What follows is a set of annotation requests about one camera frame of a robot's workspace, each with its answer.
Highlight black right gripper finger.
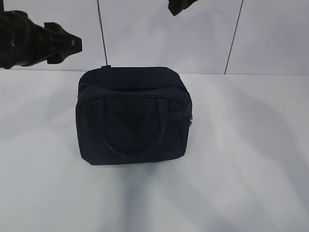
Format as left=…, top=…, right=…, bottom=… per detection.
left=168, top=0, right=197, bottom=16

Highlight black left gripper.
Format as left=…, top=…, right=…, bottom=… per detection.
left=0, top=10, right=83, bottom=69

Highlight navy blue lunch bag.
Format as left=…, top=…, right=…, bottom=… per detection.
left=75, top=66, right=193, bottom=165

